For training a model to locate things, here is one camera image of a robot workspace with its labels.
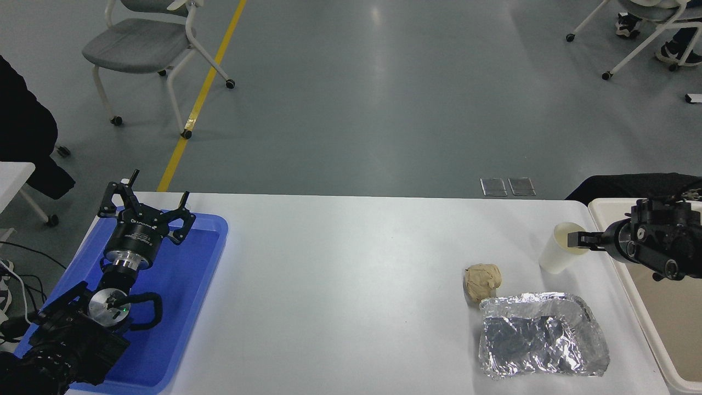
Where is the person on chair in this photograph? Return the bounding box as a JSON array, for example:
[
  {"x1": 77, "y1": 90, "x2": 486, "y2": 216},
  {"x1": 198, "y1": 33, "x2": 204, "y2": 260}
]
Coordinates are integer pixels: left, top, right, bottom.
[{"x1": 615, "y1": 0, "x2": 702, "y2": 72}]

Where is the blue plastic tray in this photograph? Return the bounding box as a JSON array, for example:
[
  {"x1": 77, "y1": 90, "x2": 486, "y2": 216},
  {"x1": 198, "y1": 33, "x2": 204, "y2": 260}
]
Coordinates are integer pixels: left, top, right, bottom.
[{"x1": 14, "y1": 207, "x2": 229, "y2": 394}]

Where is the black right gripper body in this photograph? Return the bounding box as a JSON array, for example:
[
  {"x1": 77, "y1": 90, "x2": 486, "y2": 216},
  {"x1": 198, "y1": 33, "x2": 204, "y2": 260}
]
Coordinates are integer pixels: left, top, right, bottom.
[{"x1": 602, "y1": 218, "x2": 632, "y2": 263}]

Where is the white cable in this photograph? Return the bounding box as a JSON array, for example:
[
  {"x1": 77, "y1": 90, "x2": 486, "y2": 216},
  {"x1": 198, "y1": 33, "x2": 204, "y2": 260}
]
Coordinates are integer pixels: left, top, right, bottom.
[{"x1": 0, "y1": 259, "x2": 29, "y2": 325}]

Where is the white framed chair on casters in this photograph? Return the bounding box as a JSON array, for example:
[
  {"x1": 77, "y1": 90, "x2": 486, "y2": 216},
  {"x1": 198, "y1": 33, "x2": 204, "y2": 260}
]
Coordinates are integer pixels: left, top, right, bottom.
[{"x1": 566, "y1": 0, "x2": 702, "y2": 82}]

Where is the crumpled tan paper ball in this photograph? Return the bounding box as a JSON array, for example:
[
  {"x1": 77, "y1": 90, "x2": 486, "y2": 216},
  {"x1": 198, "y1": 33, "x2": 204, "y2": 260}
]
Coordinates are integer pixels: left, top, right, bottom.
[{"x1": 463, "y1": 263, "x2": 503, "y2": 303}]

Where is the grey chair with white frame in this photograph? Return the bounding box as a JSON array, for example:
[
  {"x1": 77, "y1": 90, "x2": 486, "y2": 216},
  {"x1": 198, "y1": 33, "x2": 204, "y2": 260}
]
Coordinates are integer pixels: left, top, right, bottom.
[{"x1": 82, "y1": 0, "x2": 236, "y2": 139}]

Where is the black floor cable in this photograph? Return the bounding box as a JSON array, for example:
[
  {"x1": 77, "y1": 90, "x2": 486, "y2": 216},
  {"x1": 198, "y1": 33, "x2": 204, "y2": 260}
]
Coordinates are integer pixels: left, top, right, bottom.
[{"x1": 0, "y1": 240, "x2": 67, "y2": 319}]

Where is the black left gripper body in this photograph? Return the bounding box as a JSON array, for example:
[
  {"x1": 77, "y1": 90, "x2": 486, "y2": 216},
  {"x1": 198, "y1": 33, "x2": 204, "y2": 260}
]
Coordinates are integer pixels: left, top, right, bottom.
[{"x1": 105, "y1": 206, "x2": 168, "y2": 259}]

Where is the crumpled foil tray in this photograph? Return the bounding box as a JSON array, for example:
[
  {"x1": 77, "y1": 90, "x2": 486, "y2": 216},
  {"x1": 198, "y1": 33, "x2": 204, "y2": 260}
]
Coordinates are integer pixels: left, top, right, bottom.
[{"x1": 478, "y1": 292, "x2": 610, "y2": 380}]

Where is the large pale bin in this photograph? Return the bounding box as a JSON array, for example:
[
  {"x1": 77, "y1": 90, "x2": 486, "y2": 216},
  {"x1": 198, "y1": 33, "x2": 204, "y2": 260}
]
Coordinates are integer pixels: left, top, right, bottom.
[{"x1": 588, "y1": 197, "x2": 702, "y2": 394}]

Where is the white side table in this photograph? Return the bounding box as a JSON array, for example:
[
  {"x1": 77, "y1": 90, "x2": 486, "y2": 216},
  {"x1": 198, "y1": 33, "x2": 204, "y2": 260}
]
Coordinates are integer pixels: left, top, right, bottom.
[{"x1": 0, "y1": 162, "x2": 60, "y2": 245}]

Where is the white paper cup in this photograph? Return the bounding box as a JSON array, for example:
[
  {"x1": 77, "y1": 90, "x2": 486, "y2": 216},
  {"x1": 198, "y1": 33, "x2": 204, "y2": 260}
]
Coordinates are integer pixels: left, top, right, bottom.
[{"x1": 539, "y1": 222, "x2": 588, "y2": 275}]

